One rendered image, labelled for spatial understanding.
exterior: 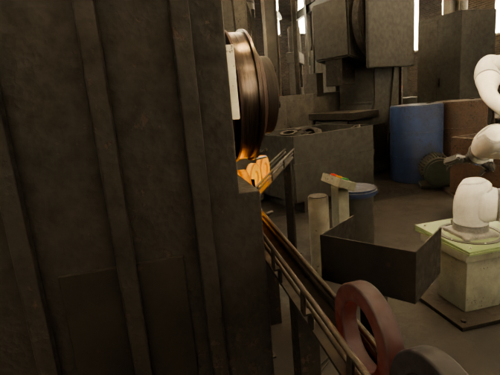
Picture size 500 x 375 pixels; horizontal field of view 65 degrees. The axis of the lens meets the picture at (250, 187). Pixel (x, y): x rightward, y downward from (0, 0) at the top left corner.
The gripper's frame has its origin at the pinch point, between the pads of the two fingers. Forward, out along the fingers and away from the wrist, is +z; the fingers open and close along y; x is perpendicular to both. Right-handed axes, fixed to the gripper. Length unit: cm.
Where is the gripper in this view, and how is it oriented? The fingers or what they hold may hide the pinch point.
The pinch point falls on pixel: (464, 170)
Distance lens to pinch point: 202.3
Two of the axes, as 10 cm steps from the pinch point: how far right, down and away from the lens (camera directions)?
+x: -2.4, 9.5, -2.2
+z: 2.2, 2.7, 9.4
